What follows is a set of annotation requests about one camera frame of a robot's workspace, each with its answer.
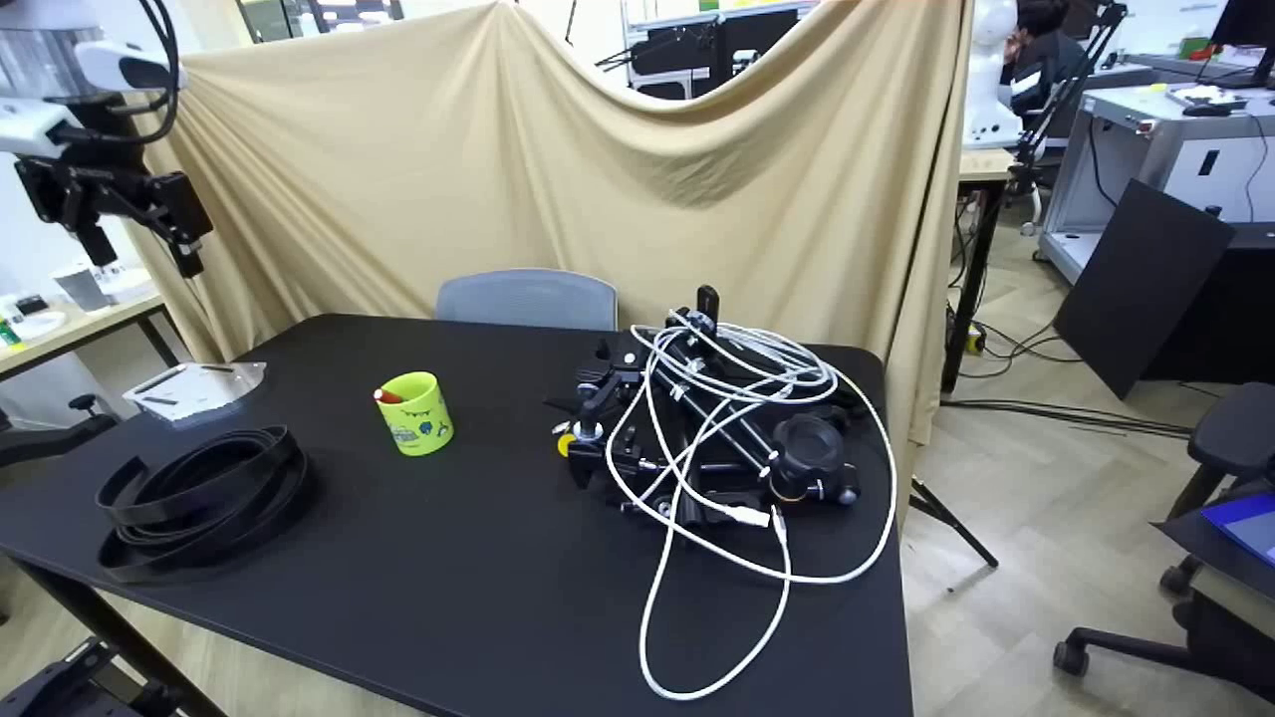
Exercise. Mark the grey workbench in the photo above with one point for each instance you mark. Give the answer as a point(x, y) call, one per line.
point(1201, 147)

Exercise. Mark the black office chair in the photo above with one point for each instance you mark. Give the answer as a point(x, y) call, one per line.
point(1222, 586)

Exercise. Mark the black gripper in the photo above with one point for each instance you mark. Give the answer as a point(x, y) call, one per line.
point(80, 196)

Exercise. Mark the lime green mug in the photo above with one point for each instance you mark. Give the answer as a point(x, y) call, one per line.
point(420, 423)

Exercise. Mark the clear plastic bag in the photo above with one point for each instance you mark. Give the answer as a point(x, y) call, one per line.
point(194, 391)

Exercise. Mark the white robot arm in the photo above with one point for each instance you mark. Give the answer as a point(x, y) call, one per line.
point(79, 112)

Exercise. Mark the black equipment pile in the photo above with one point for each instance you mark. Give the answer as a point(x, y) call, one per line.
point(711, 422)

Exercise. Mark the beige backdrop cloth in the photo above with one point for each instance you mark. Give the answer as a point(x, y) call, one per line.
point(360, 172)

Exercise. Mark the grey chair backrest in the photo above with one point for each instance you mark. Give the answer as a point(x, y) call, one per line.
point(532, 302)

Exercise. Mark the black panel board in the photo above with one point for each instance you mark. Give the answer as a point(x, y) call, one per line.
point(1145, 274)

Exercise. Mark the wooden side desk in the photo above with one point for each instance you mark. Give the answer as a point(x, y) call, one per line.
point(981, 172)

